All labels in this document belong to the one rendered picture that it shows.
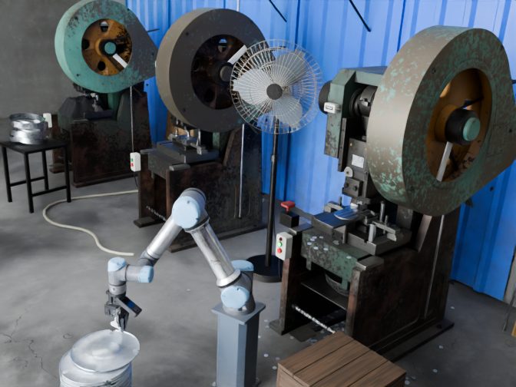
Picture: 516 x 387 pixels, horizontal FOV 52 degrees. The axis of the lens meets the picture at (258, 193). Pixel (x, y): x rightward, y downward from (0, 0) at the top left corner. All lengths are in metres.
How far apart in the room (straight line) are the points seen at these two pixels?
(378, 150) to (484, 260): 1.80
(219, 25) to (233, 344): 2.06
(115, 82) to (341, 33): 2.16
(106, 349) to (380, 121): 1.51
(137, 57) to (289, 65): 2.35
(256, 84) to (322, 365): 1.70
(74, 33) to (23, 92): 3.77
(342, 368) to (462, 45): 1.42
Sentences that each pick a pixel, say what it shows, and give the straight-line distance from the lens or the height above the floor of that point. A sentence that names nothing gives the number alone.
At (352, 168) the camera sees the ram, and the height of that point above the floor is 1.02.
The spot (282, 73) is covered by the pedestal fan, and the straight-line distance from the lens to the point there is 3.29.
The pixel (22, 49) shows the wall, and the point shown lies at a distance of 8.65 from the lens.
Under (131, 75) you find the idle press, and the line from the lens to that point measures 5.33.
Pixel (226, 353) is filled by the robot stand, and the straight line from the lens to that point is 2.62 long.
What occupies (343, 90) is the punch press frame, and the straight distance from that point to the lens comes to 2.70.
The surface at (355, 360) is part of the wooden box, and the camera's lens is 2.47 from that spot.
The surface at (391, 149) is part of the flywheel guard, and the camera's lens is 2.20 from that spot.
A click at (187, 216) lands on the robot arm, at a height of 0.97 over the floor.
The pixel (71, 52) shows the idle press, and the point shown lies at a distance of 5.04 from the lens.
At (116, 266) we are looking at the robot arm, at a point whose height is 0.70.
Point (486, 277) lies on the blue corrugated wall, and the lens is 3.93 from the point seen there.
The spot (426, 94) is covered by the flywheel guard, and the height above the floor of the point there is 1.49.
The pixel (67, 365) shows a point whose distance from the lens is 2.47.
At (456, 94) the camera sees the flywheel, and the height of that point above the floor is 1.46.
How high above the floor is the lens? 1.80
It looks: 20 degrees down
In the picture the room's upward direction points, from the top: 3 degrees clockwise
